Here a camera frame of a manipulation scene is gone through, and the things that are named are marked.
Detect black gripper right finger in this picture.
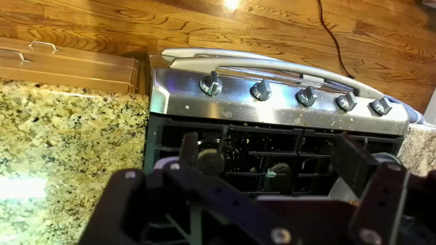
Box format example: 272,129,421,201
331,135,436,245

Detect black power cable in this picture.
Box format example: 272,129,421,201
314,0,355,81

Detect wooden base cabinet drawers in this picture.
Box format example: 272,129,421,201
0,37,139,93

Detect stainless steel stove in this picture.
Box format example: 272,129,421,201
143,55,408,197

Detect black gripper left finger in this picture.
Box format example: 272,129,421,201
79,133,291,245

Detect silver stove knob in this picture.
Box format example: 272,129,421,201
199,71,222,97
369,97,392,116
250,81,271,101
295,88,317,108
335,93,357,112

